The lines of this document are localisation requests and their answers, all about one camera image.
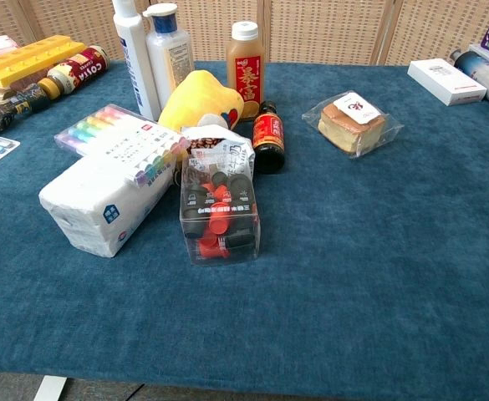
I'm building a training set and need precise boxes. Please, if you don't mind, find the sandwich cake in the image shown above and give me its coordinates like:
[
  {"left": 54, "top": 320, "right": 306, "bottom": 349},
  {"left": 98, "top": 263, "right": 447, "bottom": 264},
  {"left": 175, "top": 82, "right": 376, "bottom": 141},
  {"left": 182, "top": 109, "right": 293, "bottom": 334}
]
[{"left": 302, "top": 90, "right": 405, "bottom": 160}]

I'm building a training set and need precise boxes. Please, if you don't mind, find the clear box of capsules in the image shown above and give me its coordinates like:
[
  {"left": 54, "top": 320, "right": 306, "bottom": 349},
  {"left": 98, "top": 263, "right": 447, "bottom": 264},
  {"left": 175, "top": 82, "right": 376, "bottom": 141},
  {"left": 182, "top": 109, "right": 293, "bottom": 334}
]
[{"left": 179, "top": 152, "right": 262, "bottom": 266}]

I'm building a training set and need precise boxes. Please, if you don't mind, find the coffee bean snack bag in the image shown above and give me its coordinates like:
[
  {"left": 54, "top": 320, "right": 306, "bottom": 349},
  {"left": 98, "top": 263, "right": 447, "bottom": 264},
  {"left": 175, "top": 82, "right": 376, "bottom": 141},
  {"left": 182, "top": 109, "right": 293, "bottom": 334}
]
[{"left": 181, "top": 124, "right": 257, "bottom": 181}]

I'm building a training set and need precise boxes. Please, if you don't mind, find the dark red-label glass bottle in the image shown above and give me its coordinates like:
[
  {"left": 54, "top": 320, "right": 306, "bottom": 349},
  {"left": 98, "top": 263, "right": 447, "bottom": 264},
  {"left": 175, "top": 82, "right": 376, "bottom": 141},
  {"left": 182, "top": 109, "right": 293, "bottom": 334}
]
[{"left": 252, "top": 100, "right": 287, "bottom": 175}]

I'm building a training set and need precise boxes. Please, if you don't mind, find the yellow plush toy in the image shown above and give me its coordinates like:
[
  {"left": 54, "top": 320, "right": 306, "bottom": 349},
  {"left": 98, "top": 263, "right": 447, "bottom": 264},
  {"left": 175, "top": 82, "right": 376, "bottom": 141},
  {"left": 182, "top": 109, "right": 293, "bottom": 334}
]
[{"left": 157, "top": 69, "right": 245, "bottom": 134}]

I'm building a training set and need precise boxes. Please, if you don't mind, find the blue table cloth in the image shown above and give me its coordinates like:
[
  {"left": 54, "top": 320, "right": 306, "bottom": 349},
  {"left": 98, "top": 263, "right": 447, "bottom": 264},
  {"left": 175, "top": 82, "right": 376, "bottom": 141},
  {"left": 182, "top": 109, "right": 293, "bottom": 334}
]
[{"left": 0, "top": 60, "right": 489, "bottom": 393}]

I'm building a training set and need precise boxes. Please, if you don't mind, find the juice bottle with red label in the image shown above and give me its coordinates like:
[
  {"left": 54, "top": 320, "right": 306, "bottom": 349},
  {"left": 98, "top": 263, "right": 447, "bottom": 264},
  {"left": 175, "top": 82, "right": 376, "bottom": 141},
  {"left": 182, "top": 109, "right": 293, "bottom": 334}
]
[{"left": 226, "top": 20, "right": 267, "bottom": 121}]

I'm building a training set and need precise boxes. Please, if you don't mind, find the pastel highlighter pen set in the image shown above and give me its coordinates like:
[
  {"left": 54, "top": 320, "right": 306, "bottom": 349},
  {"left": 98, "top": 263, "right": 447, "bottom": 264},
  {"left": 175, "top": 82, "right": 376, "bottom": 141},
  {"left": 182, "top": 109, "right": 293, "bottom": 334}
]
[{"left": 53, "top": 103, "right": 191, "bottom": 187}]

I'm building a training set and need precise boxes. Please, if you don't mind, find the white tissue pack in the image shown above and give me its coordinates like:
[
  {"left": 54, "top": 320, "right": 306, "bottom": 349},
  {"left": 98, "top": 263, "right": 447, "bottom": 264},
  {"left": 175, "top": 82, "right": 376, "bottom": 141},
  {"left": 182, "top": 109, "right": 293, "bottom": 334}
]
[{"left": 38, "top": 155, "right": 176, "bottom": 258}]

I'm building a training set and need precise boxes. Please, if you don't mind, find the white lotion bottle blue cap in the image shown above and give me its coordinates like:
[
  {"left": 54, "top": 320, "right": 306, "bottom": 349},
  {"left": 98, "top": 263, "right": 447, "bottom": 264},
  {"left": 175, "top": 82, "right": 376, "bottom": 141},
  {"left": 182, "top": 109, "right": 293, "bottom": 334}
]
[{"left": 142, "top": 3, "right": 196, "bottom": 109}]

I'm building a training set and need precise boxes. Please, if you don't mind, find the tall white pump bottle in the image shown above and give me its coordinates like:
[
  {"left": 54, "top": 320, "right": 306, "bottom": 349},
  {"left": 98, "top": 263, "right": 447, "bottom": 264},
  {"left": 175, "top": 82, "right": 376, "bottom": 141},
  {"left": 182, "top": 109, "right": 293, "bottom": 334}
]
[{"left": 110, "top": 0, "right": 161, "bottom": 122}]

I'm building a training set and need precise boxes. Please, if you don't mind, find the woven folding screen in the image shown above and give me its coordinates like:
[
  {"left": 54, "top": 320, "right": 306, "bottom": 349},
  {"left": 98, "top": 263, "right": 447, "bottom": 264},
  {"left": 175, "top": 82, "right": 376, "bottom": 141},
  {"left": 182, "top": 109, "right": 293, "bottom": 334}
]
[{"left": 0, "top": 0, "right": 489, "bottom": 67}]

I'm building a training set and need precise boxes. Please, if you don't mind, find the Costa coffee bottle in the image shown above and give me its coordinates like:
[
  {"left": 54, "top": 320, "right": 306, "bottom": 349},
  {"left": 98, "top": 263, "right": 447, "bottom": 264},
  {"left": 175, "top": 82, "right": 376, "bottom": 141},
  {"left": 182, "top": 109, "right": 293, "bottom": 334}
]
[{"left": 37, "top": 44, "right": 110, "bottom": 101}]

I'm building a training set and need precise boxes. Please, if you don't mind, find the white flat carton box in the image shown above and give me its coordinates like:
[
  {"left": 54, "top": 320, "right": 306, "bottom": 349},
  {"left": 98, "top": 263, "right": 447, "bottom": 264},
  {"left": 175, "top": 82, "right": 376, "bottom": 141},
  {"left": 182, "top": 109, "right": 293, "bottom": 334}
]
[{"left": 406, "top": 58, "right": 488, "bottom": 107}]

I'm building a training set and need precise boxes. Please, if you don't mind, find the dark spice grinder bottle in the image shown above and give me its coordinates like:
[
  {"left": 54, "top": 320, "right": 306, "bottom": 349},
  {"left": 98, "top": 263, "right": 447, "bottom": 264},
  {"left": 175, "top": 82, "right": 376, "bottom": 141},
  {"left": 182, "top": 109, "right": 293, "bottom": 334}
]
[{"left": 0, "top": 83, "right": 52, "bottom": 135}]

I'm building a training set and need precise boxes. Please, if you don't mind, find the yellow plastic block tray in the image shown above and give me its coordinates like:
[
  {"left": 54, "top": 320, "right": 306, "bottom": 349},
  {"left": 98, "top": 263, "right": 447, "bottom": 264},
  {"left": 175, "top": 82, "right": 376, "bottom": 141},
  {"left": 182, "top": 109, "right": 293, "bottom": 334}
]
[{"left": 0, "top": 34, "right": 88, "bottom": 89}]

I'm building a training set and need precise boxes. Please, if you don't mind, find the white table leg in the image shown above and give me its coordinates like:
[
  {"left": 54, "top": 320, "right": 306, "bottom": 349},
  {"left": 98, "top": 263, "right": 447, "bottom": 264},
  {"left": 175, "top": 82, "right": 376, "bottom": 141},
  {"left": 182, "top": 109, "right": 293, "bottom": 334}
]
[{"left": 33, "top": 374, "right": 69, "bottom": 401}]

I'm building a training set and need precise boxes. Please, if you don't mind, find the dark cylindrical can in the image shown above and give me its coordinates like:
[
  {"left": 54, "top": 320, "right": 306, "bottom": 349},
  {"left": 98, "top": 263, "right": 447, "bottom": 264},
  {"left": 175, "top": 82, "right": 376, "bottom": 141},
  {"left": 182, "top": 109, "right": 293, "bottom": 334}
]
[{"left": 450, "top": 48, "right": 489, "bottom": 106}]

